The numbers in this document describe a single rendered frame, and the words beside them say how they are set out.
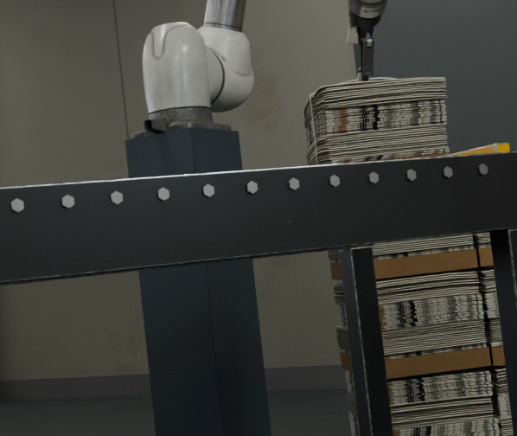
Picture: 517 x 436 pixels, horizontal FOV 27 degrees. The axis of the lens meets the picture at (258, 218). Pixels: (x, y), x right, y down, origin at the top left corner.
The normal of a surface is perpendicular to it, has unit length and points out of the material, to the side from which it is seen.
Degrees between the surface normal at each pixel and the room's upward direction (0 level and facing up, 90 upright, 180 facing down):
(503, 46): 90
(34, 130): 90
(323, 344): 90
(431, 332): 90
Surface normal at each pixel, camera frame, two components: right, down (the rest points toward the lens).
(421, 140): 0.10, 0.03
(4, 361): -0.54, 0.02
